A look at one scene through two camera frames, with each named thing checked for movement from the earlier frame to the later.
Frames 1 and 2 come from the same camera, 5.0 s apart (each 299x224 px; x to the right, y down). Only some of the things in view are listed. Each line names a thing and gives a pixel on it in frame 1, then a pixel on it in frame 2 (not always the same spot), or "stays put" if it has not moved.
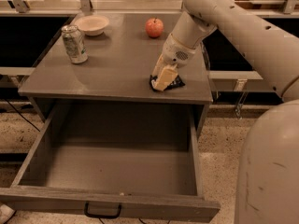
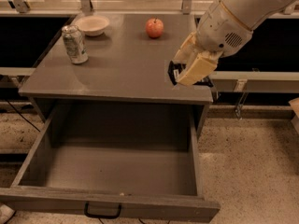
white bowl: x=92 y=25 stays put
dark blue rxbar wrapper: x=177 y=83 -> x=174 y=69
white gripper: x=175 y=53 -> x=221 y=32
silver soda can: x=75 y=44 stays put
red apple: x=154 y=27 stays put
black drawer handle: x=108 y=217 stays put
